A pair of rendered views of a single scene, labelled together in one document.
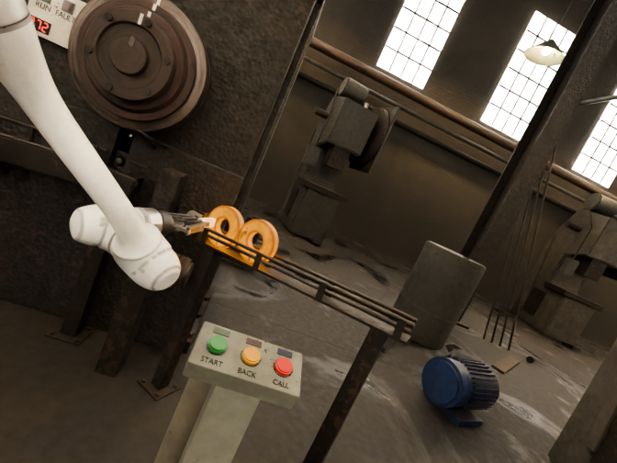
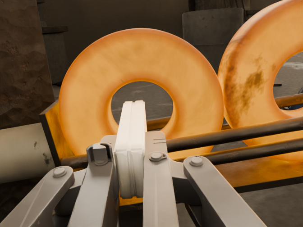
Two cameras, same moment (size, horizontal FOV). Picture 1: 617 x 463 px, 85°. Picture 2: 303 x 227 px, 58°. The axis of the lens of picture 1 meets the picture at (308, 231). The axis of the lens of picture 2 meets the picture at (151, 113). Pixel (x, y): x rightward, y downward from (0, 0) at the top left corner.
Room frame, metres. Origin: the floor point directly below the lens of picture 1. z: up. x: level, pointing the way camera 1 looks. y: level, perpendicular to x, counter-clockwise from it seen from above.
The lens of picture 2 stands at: (0.97, 0.38, 0.78)
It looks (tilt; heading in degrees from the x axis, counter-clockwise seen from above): 18 degrees down; 336
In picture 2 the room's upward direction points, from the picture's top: 4 degrees counter-clockwise
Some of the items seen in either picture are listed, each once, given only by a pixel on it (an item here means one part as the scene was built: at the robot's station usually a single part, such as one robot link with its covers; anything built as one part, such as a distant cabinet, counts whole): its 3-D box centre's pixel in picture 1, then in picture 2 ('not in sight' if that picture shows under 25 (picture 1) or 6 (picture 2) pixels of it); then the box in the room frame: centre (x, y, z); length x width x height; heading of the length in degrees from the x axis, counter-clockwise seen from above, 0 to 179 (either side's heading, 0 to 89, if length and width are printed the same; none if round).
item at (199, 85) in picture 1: (141, 64); not in sight; (1.27, 0.80, 1.11); 0.47 x 0.06 x 0.47; 100
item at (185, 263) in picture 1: (142, 311); not in sight; (1.20, 0.46, 0.27); 0.22 x 0.13 x 0.53; 100
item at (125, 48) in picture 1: (130, 57); not in sight; (1.17, 0.79, 1.11); 0.28 x 0.06 x 0.28; 100
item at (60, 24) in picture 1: (65, 21); not in sight; (1.32, 1.16, 1.15); 0.26 x 0.02 x 0.18; 100
